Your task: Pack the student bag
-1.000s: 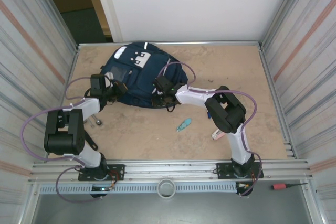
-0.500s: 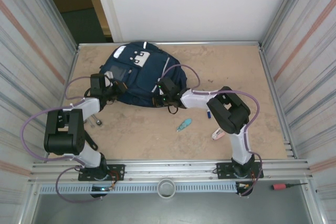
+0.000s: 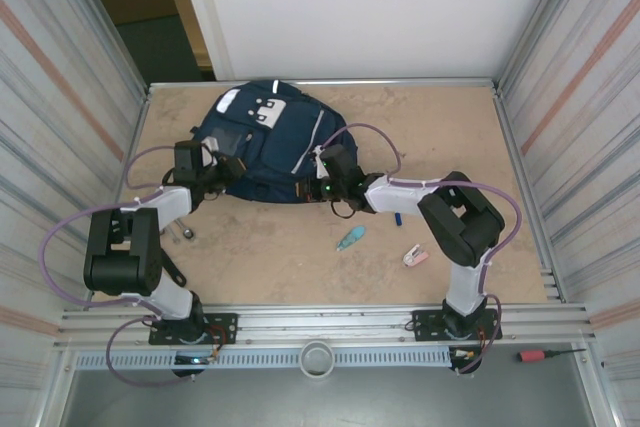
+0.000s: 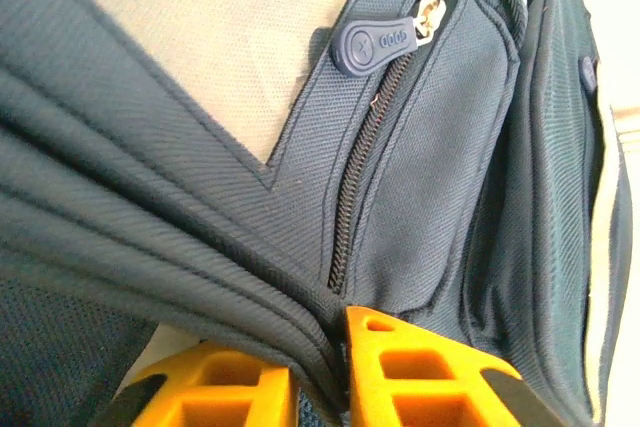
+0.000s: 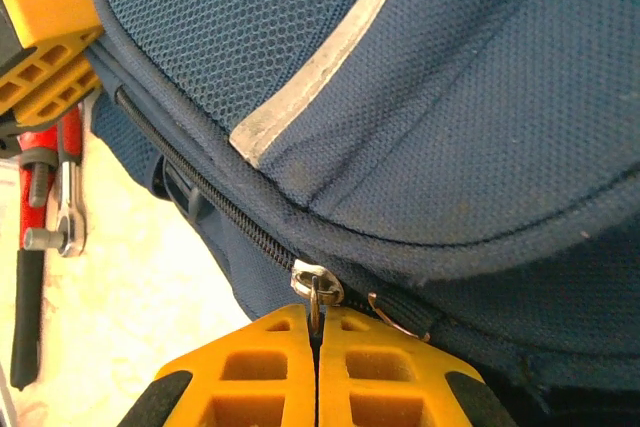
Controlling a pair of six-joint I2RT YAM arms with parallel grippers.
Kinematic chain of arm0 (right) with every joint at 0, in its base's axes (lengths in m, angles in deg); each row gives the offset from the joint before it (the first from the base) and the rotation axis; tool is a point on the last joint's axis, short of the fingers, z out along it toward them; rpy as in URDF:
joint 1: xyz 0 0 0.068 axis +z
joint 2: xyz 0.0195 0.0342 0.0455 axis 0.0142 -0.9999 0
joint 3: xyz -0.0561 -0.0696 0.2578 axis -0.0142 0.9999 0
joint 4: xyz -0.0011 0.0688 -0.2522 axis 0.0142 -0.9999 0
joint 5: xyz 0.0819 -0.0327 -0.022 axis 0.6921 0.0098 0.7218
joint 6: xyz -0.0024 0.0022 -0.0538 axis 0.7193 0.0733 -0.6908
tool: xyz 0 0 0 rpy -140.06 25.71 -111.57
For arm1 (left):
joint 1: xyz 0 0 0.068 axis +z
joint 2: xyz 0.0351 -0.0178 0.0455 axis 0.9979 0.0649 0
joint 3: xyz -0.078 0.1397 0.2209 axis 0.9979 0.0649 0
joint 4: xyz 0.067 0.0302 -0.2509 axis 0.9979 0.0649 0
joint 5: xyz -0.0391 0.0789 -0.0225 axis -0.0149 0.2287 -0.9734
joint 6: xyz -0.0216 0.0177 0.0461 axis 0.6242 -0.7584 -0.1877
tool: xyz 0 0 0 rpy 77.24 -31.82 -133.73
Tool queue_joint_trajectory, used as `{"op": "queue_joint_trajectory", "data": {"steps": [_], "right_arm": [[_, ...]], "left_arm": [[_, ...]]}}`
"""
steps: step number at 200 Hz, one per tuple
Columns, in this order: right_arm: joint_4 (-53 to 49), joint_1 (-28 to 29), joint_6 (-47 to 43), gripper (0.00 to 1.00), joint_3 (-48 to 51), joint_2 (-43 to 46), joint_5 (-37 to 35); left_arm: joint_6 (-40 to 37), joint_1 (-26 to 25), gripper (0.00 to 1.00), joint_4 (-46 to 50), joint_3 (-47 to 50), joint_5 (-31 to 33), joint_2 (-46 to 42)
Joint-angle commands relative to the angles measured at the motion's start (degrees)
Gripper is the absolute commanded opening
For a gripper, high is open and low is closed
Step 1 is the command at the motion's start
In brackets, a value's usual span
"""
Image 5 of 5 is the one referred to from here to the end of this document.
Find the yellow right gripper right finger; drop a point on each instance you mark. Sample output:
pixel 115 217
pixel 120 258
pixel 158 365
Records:
pixel 430 397

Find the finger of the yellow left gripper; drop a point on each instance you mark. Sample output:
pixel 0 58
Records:
pixel 30 102
pixel 45 7

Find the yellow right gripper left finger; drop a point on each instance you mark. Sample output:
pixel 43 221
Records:
pixel 200 397

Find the navy blue student backpack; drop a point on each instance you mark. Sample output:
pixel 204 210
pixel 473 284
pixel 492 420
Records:
pixel 400 147

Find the silver wrench with red grip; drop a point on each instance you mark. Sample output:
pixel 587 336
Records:
pixel 70 217

